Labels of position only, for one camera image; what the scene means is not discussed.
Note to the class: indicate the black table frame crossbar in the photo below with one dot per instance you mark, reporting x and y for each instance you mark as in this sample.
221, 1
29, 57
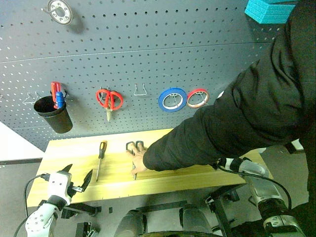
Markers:
163, 205

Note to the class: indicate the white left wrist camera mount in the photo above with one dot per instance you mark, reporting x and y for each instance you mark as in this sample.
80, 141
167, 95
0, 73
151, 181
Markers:
58, 184

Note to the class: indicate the teal foam block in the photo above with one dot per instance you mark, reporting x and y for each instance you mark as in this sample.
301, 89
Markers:
266, 12

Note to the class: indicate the grey pegboard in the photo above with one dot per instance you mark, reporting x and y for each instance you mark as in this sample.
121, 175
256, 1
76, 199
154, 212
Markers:
148, 49

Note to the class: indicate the silver round reel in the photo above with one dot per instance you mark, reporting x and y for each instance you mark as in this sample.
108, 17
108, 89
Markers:
67, 17

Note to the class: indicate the person's black sleeved forearm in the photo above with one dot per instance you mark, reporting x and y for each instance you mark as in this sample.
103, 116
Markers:
177, 143

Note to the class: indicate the straight metal peg hook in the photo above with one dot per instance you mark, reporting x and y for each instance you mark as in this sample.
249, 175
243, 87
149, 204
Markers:
104, 87

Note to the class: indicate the black table frame leg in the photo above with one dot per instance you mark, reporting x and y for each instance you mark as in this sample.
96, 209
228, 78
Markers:
222, 209

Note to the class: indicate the black table frame bracket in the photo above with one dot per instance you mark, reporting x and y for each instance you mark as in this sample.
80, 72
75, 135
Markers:
81, 208

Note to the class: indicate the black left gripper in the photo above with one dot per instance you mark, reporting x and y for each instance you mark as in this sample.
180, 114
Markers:
73, 189

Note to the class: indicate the red and blue tools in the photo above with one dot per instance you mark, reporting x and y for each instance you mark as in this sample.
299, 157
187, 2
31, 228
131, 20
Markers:
54, 89

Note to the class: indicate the blue capped marker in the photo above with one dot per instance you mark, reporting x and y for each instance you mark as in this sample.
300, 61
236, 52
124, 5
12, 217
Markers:
60, 98

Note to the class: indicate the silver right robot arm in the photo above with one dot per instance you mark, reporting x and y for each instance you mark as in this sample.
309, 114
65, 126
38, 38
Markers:
266, 190

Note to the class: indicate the person's bare hand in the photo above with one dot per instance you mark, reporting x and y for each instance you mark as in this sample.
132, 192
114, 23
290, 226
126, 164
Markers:
139, 163

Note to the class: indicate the dark rounded shape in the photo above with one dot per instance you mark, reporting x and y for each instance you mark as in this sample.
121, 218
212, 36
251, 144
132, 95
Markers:
196, 222
130, 224

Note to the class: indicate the red tape roll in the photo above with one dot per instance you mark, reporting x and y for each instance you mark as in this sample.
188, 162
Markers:
197, 90

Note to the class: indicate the black cup holder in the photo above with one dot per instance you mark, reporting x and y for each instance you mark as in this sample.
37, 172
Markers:
59, 121

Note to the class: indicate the blue tape roll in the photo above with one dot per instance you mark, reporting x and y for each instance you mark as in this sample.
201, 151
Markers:
161, 101

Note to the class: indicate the black horizontal rail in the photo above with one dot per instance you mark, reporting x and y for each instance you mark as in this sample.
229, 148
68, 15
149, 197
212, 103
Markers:
19, 161

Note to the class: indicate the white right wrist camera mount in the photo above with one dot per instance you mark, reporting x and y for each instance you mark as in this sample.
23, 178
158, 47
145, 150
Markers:
229, 164

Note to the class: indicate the person's black jacket torso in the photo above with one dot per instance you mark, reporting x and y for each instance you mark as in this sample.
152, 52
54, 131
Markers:
271, 98

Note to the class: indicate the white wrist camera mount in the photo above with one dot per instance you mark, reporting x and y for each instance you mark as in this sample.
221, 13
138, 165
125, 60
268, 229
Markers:
58, 184
229, 164

